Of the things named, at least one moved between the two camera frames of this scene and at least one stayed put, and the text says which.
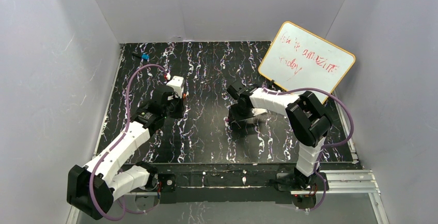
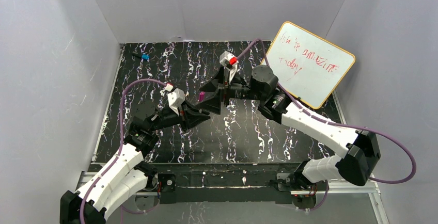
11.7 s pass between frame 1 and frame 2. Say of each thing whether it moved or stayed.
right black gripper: moved
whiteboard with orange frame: stayed
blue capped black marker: stayed
